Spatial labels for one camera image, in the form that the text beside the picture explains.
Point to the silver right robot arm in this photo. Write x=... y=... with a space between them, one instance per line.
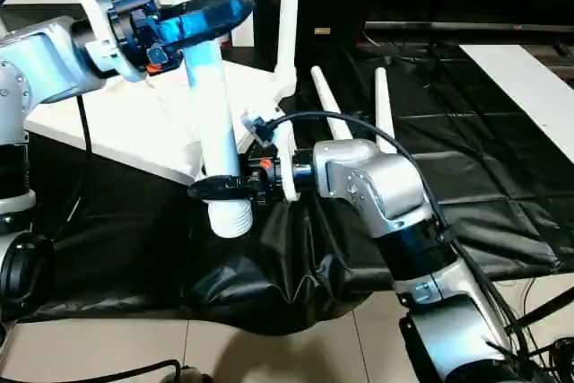
x=395 y=195

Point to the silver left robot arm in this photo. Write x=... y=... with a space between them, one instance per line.
x=36 y=69

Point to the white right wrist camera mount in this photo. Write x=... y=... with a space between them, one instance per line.
x=278 y=145

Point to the white plastic table leg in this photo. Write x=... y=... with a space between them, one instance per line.
x=384 y=114
x=215 y=114
x=332 y=109
x=288 y=15

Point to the white plastic table top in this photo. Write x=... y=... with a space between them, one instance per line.
x=117 y=127

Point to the white board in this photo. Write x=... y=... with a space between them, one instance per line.
x=529 y=87

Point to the black plastic mat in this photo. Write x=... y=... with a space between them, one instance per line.
x=502 y=213

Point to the black stand base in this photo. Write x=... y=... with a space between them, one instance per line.
x=556 y=352

